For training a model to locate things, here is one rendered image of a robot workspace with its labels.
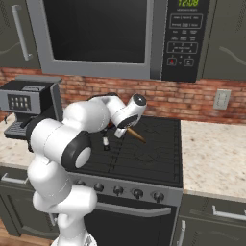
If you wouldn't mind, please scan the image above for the grey oven door handle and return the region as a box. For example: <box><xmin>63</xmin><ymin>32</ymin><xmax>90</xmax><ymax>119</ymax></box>
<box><xmin>95</xmin><ymin>201</ymin><xmax>173</xmax><ymax>218</ymax></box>

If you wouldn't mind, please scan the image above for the dark green cupboard door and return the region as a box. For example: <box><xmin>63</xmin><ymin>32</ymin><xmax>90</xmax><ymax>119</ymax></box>
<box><xmin>201</xmin><ymin>0</ymin><xmax>246</xmax><ymax>82</ymax></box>
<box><xmin>0</xmin><ymin>184</ymin><xmax>61</xmax><ymax>240</ymax></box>
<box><xmin>0</xmin><ymin>0</ymin><xmax>41</xmax><ymax>70</ymax></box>
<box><xmin>172</xmin><ymin>215</ymin><xmax>246</xmax><ymax>246</ymax></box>

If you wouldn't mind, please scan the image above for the black oven door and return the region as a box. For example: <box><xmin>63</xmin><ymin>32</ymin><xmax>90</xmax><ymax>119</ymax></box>
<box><xmin>84</xmin><ymin>193</ymin><xmax>179</xmax><ymax>246</ymax></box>

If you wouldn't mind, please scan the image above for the long grey cupboard handle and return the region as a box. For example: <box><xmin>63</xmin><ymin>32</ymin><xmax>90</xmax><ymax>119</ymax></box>
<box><xmin>11</xmin><ymin>4</ymin><xmax>34</xmax><ymax>62</ymax></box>

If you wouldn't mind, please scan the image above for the wooden-handled spatula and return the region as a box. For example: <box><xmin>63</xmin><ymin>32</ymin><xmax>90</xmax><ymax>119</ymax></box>
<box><xmin>126</xmin><ymin>127</ymin><xmax>147</xmax><ymax>144</ymax></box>

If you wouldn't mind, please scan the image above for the grey and black coffee machine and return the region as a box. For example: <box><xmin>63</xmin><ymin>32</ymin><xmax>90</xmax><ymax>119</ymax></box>
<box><xmin>0</xmin><ymin>74</ymin><xmax>64</xmax><ymax>140</ymax></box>

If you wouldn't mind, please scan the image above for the grey and black microwave oven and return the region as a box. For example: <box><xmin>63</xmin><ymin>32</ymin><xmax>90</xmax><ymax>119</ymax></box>
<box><xmin>26</xmin><ymin>0</ymin><xmax>211</xmax><ymax>83</ymax></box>

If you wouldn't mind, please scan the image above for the grey drawer handle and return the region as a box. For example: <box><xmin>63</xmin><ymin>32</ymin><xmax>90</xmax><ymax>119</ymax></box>
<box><xmin>0</xmin><ymin>172</ymin><xmax>31</xmax><ymax>185</ymax></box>
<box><xmin>211</xmin><ymin>205</ymin><xmax>246</xmax><ymax>222</ymax></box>

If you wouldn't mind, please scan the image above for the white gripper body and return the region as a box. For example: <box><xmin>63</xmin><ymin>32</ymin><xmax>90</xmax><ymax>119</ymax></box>
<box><xmin>113</xmin><ymin>126</ymin><xmax>129</xmax><ymax>139</ymax></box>

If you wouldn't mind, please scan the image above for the short grey cupboard handle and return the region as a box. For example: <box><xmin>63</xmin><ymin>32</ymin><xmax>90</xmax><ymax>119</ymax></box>
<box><xmin>176</xmin><ymin>219</ymin><xmax>187</xmax><ymax>246</ymax></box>

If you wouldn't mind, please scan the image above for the dark green drawer front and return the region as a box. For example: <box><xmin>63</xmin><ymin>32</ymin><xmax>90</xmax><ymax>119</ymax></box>
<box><xmin>178</xmin><ymin>192</ymin><xmax>246</xmax><ymax>223</ymax></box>
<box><xmin>0</xmin><ymin>164</ymin><xmax>36</xmax><ymax>194</ymax></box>

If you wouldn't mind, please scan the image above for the grey wall socket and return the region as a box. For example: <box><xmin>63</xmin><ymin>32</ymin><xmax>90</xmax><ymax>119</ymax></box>
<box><xmin>212</xmin><ymin>88</ymin><xmax>233</xmax><ymax>111</ymax></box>

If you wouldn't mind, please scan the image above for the black hob with grey panel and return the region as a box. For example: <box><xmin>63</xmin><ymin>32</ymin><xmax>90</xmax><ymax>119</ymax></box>
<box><xmin>65</xmin><ymin>114</ymin><xmax>185</xmax><ymax>208</ymax></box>

